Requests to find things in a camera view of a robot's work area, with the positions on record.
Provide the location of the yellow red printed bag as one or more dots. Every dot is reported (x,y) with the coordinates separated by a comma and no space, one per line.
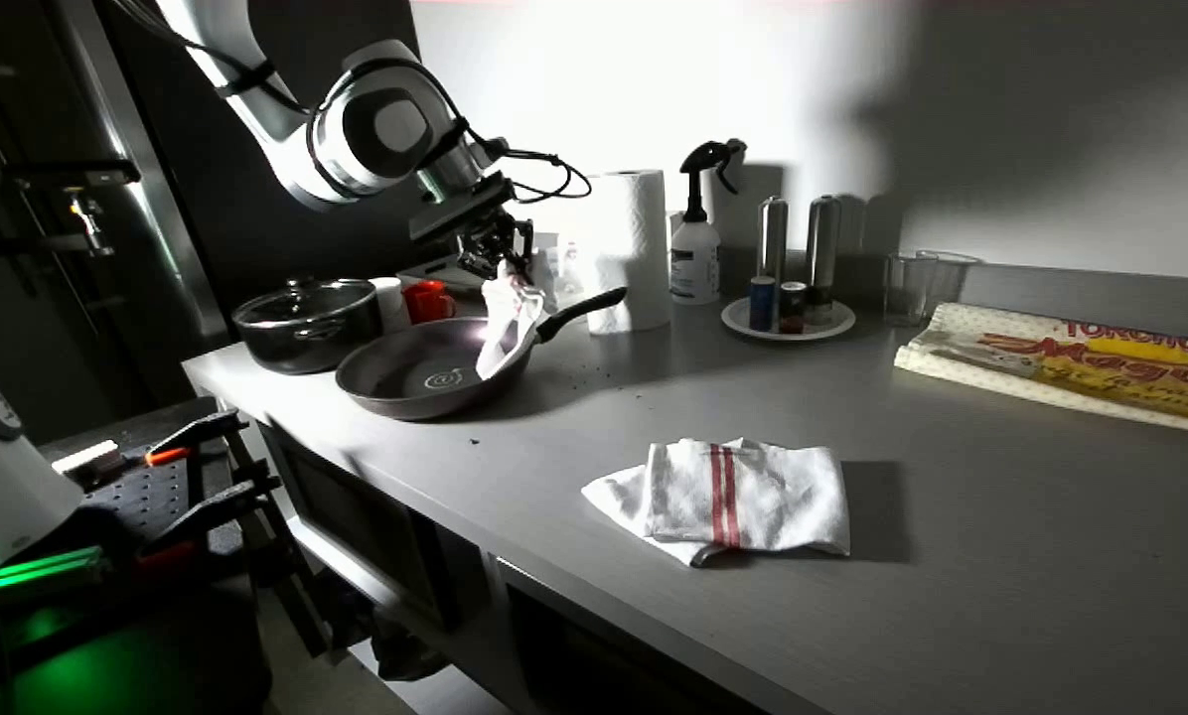
(1081,363)

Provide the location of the white paper towel roll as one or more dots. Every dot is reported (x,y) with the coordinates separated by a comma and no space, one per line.
(642,243)

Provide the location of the white cylinder device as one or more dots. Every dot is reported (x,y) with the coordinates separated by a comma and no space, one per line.
(1,480)

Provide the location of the white towel with red stripes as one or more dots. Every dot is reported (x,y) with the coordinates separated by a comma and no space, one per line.
(752,499)
(505,325)

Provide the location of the dark metal rack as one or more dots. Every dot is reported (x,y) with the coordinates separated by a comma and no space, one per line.
(36,201)

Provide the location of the white spray bottle black nozzle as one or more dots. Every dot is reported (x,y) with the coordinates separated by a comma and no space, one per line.
(698,261)

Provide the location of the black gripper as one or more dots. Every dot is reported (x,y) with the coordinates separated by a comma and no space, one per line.
(495,230)

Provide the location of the clear glass cup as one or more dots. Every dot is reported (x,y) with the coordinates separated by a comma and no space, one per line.
(940,283)

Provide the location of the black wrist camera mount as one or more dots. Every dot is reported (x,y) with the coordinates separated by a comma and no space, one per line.
(458,210)

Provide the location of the small dark jar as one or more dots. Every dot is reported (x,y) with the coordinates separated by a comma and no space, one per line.
(793,305)

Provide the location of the red cup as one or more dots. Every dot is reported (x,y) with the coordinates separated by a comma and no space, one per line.
(428,300)

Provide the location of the blue can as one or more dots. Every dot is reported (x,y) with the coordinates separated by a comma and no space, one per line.
(762,305)

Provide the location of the metal cylinder shaker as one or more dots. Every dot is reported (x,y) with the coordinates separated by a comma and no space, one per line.
(826,242)
(773,242)

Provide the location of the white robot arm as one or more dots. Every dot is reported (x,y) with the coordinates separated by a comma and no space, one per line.
(366,126)

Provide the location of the black pot with lid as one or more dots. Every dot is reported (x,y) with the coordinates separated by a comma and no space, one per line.
(307,321)

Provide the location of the slanted metal beam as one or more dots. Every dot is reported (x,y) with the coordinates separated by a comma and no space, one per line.
(139,171)

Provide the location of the white round plate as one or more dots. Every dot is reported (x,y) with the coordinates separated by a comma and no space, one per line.
(832,325)

